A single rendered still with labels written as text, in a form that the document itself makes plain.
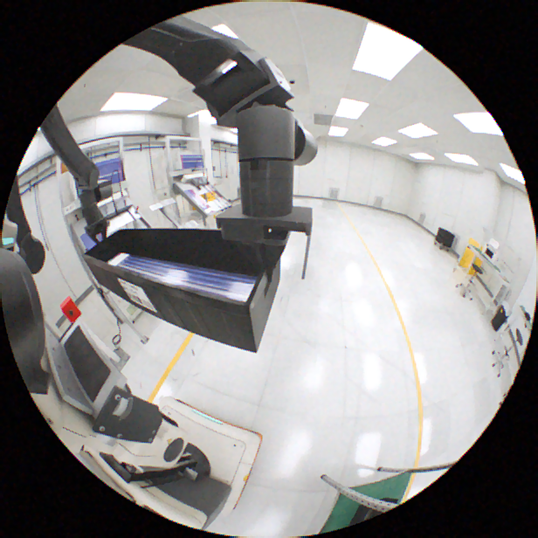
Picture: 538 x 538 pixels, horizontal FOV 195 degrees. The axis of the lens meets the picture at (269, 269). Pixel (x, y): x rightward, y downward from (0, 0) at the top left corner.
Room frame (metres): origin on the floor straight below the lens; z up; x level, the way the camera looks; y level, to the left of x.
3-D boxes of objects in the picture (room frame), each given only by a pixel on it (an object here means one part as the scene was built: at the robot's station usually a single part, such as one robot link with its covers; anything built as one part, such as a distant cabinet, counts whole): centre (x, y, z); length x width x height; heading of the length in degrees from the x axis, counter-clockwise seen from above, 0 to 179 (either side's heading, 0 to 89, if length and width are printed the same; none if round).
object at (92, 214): (0.32, 0.55, 1.21); 0.10 x 0.07 x 0.07; 76
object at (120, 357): (0.24, 1.45, 0.39); 0.24 x 0.24 x 0.78; 75
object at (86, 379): (-0.03, 0.35, 0.99); 0.28 x 0.16 x 0.22; 76
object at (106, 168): (1.08, 1.58, 1.52); 0.51 x 0.13 x 0.27; 165
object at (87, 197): (0.32, 0.55, 1.27); 0.07 x 0.06 x 0.07; 2
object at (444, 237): (2.96, -5.61, 0.30); 0.64 x 0.46 x 0.60; 78
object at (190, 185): (2.42, 1.15, 0.65); 1.01 x 0.73 x 1.29; 75
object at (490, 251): (0.92, -4.51, 1.03); 0.44 x 0.37 x 0.46; 171
